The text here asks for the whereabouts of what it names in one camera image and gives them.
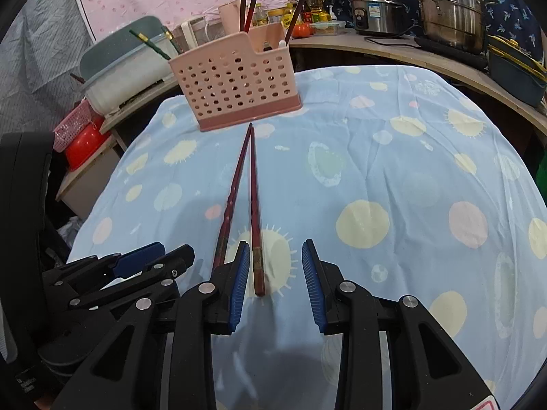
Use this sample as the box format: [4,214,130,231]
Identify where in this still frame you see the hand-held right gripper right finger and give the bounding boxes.
[301,239,498,410]

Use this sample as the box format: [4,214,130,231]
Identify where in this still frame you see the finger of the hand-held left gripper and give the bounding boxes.
[43,241,167,288]
[63,243,196,309]

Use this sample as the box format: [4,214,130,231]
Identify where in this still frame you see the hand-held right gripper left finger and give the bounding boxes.
[51,240,251,410]

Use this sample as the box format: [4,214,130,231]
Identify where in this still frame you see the maroon chopstick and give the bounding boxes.
[249,125,266,297]
[211,123,254,275]

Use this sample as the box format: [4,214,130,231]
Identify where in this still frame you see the pink perforated utensil holder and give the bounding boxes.
[168,21,303,133]

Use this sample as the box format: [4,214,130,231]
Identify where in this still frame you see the red chopstick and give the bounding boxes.
[243,0,262,34]

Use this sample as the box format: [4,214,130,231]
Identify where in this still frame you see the dark brown chopstick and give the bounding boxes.
[284,0,313,45]

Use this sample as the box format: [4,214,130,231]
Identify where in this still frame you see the grey plastic bag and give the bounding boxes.
[55,216,86,248]

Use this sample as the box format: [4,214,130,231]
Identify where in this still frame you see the low wooden cabinet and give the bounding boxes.
[55,145,124,218]

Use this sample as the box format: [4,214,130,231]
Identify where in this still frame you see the red plastic basin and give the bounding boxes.
[65,116,112,170]

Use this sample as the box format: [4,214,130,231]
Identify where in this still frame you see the pink plastic basket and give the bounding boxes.
[52,101,97,153]

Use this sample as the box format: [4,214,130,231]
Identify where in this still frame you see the light blue printed cloth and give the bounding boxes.
[68,65,547,410]

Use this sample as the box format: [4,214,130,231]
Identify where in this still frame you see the grey striped cloth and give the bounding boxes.
[0,0,92,137]

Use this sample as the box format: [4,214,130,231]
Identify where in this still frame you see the dish drainer box with lid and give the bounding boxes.
[79,16,180,114]

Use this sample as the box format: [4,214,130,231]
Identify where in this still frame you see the curved wooden counter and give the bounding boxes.
[291,32,547,137]

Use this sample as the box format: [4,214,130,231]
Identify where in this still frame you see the clear food container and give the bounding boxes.
[311,20,347,37]

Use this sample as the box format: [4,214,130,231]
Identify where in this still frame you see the black induction cooker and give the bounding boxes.
[414,35,490,71]

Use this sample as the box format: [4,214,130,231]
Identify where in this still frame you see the steel rice cooker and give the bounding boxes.
[349,0,406,37]

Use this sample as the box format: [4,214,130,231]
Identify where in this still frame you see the steel steamer pot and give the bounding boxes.
[409,0,498,54]

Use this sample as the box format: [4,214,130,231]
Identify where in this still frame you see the black power cable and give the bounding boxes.
[363,23,422,49]

